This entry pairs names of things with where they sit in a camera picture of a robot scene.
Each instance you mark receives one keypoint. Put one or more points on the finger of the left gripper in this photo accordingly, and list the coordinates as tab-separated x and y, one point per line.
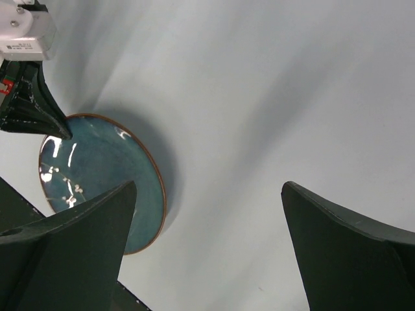
27	105

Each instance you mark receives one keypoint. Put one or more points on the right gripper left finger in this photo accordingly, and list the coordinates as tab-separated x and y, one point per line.
67	261

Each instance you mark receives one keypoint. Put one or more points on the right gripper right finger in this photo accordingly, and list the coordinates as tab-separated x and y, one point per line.
348	261

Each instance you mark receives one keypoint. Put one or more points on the dark blue ceramic plate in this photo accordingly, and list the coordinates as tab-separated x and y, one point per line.
100	155

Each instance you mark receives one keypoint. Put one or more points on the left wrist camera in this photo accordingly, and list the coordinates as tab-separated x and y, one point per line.
28	32

